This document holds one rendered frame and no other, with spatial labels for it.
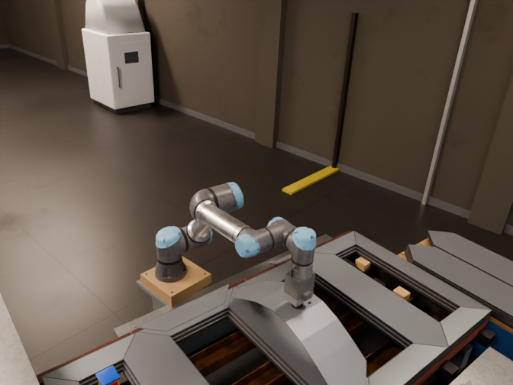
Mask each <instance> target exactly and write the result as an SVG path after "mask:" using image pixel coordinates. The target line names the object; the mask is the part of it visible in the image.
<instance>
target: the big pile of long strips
mask: <svg viewBox="0 0 513 385"><path fill-rule="evenodd" d="M427 232H428V237H429V239H428V240H429V243H430V246H421V245H413V244H409V245H408V246H407V248H406V250H405V256H406V259H407V262H409V263H411V264H413V265H415V266H416V267H418V268H420V269H422V270H423V271H425V272H427V273H429V274H430V275H432V276H434V277H436V278H438V279H439V280H441V281H443V282H444V283H446V284H448V285H449V286H452V287H453V288H454V289H456V290H459V291H460V292H461V293H464V294H465V295H467V296H468V297H470V298H472V299H474V300H475V301H477V302H479V303H481V304H483V305H484V306H486V307H488V308H490V309H491V310H492V312H491V315H490V316H491V317H493V318H495V319H497V320H499V321H500V322H502V323H504V324H505V325H507V326H508V327H510V328H512V329H513V261H511V260H509V259H507V258H505V257H503V256H501V255H499V254H497V253H494V252H492V251H490V250H488V249H486V248H484V247H482V246H480V245H478V244H476V243H474V242H472V241H470V240H468V239H465V238H463V237H461V236H459V235H457V234H455V233H452V232H443V231H427Z"/></svg>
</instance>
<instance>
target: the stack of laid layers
mask: <svg viewBox="0 0 513 385"><path fill-rule="evenodd" d="M355 253H356V254H358V255H359V256H361V257H362V258H364V259H366V260H367V261H369V262H370V263H372V264H374V265H376V266H377V267H378V268H380V269H382V270H384V271H385V272H386V273H388V274H390V275H392V276H393V277H394V278H396V279H398V280H400V281H401V282H403V283H404V284H406V285H408V286H410V287H411V288H412V289H414V290H416V291H418V292H419V293H420V294H422V295H424V296H426V297H427V298H428V299H430V300H432V301H434V302H435V303H436V304H438V305H440V306H442V307H444V308H445V309H446V310H448V311H450V312H452V313H453V312H454V311H456V310H457V309H458V308H460V306H458V305H457V304H455V303H454V302H451V301H450V300H448V299H447V298H445V297H443V296H442V295H440V294H438V293H436V292H434V291H433V290H431V289H430V288H428V287H426V286H425V285H423V284H422V283H419V282H418V281H417V280H415V279H413V278H411V277H410V276H408V275H407V274H405V273H403V272H401V271H400V270H398V269H396V268H395V267H393V266H392V265H390V264H388V263H386V262H385V261H384V260H381V259H380V258H378V257H377V256H375V255H373V254H371V253H370V252H368V251H366V250H365V249H363V248H361V247H360V246H358V245H357V244H355V245H354V246H352V247H349V248H348V249H346V250H344V251H341V252H340V253H338V254H335V255H337V256H338V257H339V258H341V259H344V258H346V257H349V256H350V255H352V254H355ZM315 284H317V285H318V286H320V288H322V289H323V290H325V291H326V292H327V293H329V294H330V295H332V296H333V297H334V298H335V299H337V300H338V301H340V302H341V303H343V304H344V305H345V306H346V307H348V308H349V309H351V310H352V311H353V312H355V313H356V314H357V315H359V316H360V317H361V318H363V319H364V320H366V321H367V322H368V323H369V324H371V325H372V326H374V327H375V328H377V329H378V330H379V331H381V333H383V334H384V335H386V336H387V337H389V338H390V339H392V340H393V341H394V342H395V343H396V344H398V345H400V346H401V347H402V348H404V350H405V349H406V348H407V347H409V346H410V345H411V344H413V342H411V341H409V340H408V339H407V338H406V337H404V336H403V335H401V334H400V333H398V332H397V331H396V330H395V329H393V328H392V327H390V326H389V325H387V324H386V323H384V322H383V321H382V320H381V319H379V318H377V317H376V316H375V315H373V314H372V313H371V312H369V311H368V310H366V309H365V308H363V307H362V306H361V305H360V304H358V303H357V302H355V301H354V300H352V299H351V298H350V297H349V296H347V295H345V294H344V293H342V292H341V291H340V290H339V289H337V288H336V287H334V286H333V285H331V284H330V283H329V282H328V281H326V280H324V279H323V278H322V277H320V276H318V275H317V274H315ZM239 288H240V287H235V286H234V287H232V288H230V289H229V290H228V291H227V295H226V299H225V302H224V304H223V305H221V306H219V307H217V308H215V309H212V310H210V311H208V312H206V313H204V314H202V315H200V316H198V317H196V318H194V319H192V320H190V321H188V322H185V323H183V324H181V325H179V326H177V327H175V328H173V329H171V330H169V331H167V332H165V331H158V330H151V329H142V330H140V331H138V332H143V333H150V334H157V335H169V336H170V337H171V338H172V339H173V340H174V342H175V343H176V344H178V343H180V342H182V341H185V340H186V339H188V338H191V337H192V336H194V335H197V334H198V333H199V332H202V331H204V330H206V329H207V328H210V327H212V326H213V325H216V324H218V323H219V322H222V321H224V320H225V319H229V320H230V321H231V322H232V323H233V324H234V325H235V326H236V327H237V328H238V329H239V330H240V331H241V332H242V333H243V334H244V335H245V336H246V337H247V338H248V339H249V340H250V341H252V342H253V343H254V344H255V345H256V346H257V347H258V348H259V349H260V350H261V351H262V352H263V353H264V354H265V355H266V356H267V357H268V358H269V359H270V360H271V361H272V362H273V363H274V364H275V365H276V366H277V367H278V368H279V369H280V370H281V371H282V372H283V373H284V374H285V375H286V376H287V377H288V378H289V379H290V380H291V381H292V382H293V383H294V384H295V385H327V383H326V381H325V380H324V378H323V377H322V375H321V373H320V371H319V369H318V368H317V367H316V365H315V363H314V361H313V360H312V359H311V357H310V355H309V354H308V352H307V351H306V350H305V348H304V346H303V345H302V343H301V342H300V341H299V339H298V338H297V337H296V335H295V334H294V332H293V331H292V330H291V329H290V327H289V326H288V325H287V324H286V323H285V322H284V321H283V320H282V319H281V318H280V317H278V315H277V314H275V313H274V312H273V311H272V310H271V309H269V308H267V307H265V306H262V305H260V304H259V303H257V302H252V301H249V300H245V299H236V298H233V296H234V294H235V293H236V292H237V290H238V289H239ZM491 312H492V311H491ZM491 312H490V313H488V314H487V315H486V316H485V317H483V318H482V319H481V320H480V321H479V322H477V323H476V324H475V325H474V326H473V327H472V328H471V329H470V330H468V331H467V332H466V333H465V334H463V335H462V336H461V337H460V338H458V339H457V340H456V341H455V342H454V343H453V344H452V345H451V346H449V347H448V348H447V349H446V350H444V351H443V352H442V353H441V354H439V355H438V356H437V357H436V358H435V359H433V361H432V362H431V363H429V364H428V365H427V366H426V367H424V368H423V369H422V370H420V371H419V372H418V373H417V374H416V375H414V376H413V378H411V379H410V380H409V381H408V382H407V383H405V384H404V385H412V384H413V383H414V382H415V381H416V380H417V379H418V378H419V377H420V376H422V375H423V374H424V373H425V372H426V371H428V370H429V369H430V368H431V367H433V366H434V365H435V364H436V363H437V362H438V361H439V360H440V359H441V358H443V357H444V356H445V355H446V354H447V353H449V352H450V351H451V350H452V349H453V348H455V347H456V346H457V345H458V344H459V343H460V342H461V341H462V340H463V339H465V338H466V337H467V336H468V335H470V334H471V333H472V332H473V331H474V330H476V329H477V328H478V327H479V326H480V325H481V324H482V323H484V321H486V320H487V319H488V318H489V317H490V315H491ZM404 350H403V351H404ZM113 366H114V368H115V370H116V371H117V372H118V374H120V373H122V372H123V374H124V375H125V376H126V378H127V380H128V382H129V383H130V385H140V384H139V382H138V381H137V379H136V377H135V376H134V375H133V373H132V371H131V369H130V368H129V366H128V365H127V364H126V362H125V361H124V359H123V360H121V361H119V362H117V363H115V364H113ZM95 374H96V373H95ZM95 374H93V375H91V376H89V377H87V378H85V379H83V380H81V381H79V384H80V385H98V379H97V377H96V375H95Z"/></svg>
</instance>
